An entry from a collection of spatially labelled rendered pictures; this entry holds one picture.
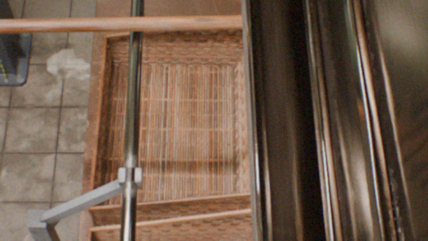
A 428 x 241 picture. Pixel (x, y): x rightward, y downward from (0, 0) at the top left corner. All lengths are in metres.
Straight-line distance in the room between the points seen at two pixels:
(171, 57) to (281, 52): 0.96
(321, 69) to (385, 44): 0.32
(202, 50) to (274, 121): 1.00
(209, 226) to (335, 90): 0.77
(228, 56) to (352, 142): 1.16
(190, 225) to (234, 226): 0.11
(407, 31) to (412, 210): 0.20
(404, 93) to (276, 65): 0.47
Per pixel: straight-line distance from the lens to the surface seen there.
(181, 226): 1.83
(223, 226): 1.82
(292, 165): 1.17
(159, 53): 2.19
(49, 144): 2.81
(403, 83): 0.83
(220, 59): 2.21
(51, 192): 2.72
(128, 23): 1.56
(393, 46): 0.86
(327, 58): 1.20
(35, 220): 1.64
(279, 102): 1.22
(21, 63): 3.01
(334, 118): 1.14
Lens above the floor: 2.44
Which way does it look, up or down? 60 degrees down
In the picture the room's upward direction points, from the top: 3 degrees clockwise
